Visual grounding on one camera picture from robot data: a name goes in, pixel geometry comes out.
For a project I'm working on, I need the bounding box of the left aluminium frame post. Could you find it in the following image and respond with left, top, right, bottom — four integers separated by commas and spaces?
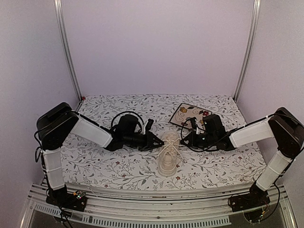
54, 0, 83, 102

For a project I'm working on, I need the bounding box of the aluminium frame post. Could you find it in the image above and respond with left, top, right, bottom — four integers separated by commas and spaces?
233, 0, 261, 103
54, 0, 83, 102

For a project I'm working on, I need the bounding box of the aluminium front rail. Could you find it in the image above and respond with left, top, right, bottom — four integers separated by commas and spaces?
21, 184, 298, 228

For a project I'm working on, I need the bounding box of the right aluminium frame post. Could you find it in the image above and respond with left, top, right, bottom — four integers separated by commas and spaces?
233, 0, 261, 103

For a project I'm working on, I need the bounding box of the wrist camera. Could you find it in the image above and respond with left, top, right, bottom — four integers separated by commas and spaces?
189, 117, 200, 134
142, 119, 154, 134

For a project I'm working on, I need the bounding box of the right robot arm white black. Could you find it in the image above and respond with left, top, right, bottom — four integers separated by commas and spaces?
180, 107, 304, 207

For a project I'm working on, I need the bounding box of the floral patterned table mat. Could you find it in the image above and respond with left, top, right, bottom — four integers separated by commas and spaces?
61, 95, 266, 191

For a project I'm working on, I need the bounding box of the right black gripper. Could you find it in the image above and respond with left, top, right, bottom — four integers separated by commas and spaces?
180, 131, 217, 150

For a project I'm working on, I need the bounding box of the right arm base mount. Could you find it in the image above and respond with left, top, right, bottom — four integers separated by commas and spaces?
228, 186, 270, 212

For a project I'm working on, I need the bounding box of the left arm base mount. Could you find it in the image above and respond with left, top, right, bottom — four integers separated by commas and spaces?
46, 186, 87, 212

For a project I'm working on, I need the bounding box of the white shoelace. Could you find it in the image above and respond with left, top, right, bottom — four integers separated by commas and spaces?
158, 137, 185, 164

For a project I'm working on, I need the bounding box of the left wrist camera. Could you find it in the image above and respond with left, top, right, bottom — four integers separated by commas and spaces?
142, 119, 154, 134

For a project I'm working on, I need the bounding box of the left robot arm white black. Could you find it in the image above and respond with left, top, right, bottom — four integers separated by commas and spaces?
34, 102, 164, 206

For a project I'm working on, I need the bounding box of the square floral ceramic plate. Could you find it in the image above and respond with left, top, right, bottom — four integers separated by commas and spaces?
169, 103, 212, 130

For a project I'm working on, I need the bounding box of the cream lace sneaker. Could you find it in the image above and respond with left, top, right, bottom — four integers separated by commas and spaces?
157, 131, 180, 177

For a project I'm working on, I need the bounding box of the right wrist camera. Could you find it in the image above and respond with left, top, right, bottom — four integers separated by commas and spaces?
189, 117, 200, 134

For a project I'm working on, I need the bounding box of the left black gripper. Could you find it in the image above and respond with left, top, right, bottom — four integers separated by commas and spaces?
123, 131, 164, 151

